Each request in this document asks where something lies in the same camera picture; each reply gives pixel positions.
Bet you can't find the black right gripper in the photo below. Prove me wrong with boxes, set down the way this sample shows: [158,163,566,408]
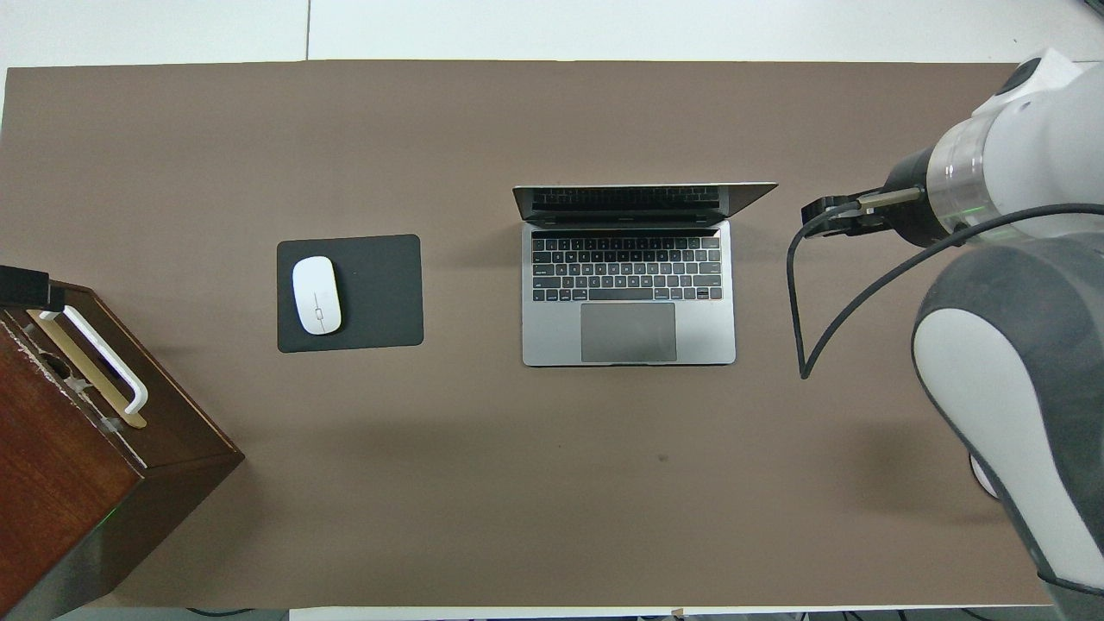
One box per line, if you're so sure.
[802,147,958,248]

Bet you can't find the grey aluminium laptop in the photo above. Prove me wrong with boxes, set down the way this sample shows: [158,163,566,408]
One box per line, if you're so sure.
[512,182,779,367]

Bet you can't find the dark brown wooden box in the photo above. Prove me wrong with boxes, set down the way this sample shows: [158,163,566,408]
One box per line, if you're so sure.
[0,280,246,620]

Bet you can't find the white computer mouse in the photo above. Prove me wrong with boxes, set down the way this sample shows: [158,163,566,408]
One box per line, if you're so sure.
[292,255,342,336]

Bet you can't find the white desk lamp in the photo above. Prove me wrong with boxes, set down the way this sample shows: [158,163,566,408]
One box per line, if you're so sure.
[969,453,1003,501]

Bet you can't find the black mouse pad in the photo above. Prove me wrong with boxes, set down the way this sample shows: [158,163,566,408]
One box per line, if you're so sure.
[276,234,425,354]

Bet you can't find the brown paper table mat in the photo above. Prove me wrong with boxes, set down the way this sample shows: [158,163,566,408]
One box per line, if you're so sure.
[0,59,1062,610]

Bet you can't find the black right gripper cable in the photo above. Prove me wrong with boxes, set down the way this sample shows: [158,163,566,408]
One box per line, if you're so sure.
[786,201,1104,381]

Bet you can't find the white box handle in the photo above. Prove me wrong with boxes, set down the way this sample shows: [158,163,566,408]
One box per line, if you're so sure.
[39,304,149,417]

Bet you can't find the gold handle plate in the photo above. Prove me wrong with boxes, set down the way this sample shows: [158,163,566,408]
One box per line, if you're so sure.
[26,309,147,430]

